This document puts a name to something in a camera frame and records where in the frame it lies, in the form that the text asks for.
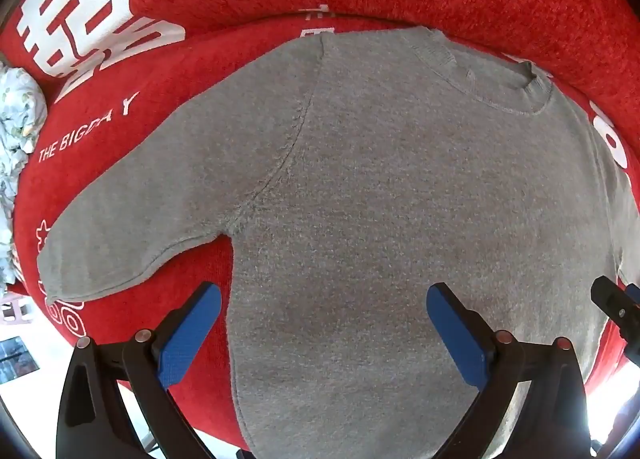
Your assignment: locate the dark flat object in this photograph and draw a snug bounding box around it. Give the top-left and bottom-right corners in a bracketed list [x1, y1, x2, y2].
[0, 336, 42, 385]

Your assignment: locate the pink stool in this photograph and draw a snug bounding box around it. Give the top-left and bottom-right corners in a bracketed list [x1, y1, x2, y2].
[0, 291, 37, 326]

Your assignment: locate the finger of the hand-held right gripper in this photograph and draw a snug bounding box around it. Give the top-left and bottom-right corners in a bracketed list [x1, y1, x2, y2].
[590, 276, 640, 366]

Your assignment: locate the grey knit sweater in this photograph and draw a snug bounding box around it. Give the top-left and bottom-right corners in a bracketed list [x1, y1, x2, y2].
[37, 25, 640, 459]

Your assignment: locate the white floral cloth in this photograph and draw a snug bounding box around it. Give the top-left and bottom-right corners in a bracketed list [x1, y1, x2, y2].
[0, 53, 48, 285]

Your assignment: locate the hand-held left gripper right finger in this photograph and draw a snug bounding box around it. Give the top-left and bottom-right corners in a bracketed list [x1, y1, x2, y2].
[425, 282, 592, 459]

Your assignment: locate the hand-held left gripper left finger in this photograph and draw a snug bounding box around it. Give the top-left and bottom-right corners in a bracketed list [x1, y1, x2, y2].
[56, 281, 222, 459]

